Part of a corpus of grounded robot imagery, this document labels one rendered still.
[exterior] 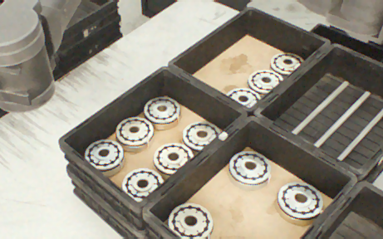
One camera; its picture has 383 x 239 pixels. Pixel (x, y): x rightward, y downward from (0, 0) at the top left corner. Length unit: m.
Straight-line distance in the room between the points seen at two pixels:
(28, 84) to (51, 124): 1.01
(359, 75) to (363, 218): 0.47
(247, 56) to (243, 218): 0.61
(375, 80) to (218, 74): 0.44
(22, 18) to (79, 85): 1.14
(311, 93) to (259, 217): 0.47
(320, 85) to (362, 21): 0.86
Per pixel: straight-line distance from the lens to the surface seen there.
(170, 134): 1.29
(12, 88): 0.54
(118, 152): 1.22
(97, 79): 1.68
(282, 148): 1.20
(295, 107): 1.40
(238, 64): 1.52
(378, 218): 1.18
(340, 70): 1.51
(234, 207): 1.15
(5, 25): 0.54
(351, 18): 0.65
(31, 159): 1.46
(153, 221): 1.00
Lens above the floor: 1.78
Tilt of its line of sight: 48 degrees down
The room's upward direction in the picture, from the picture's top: 6 degrees counter-clockwise
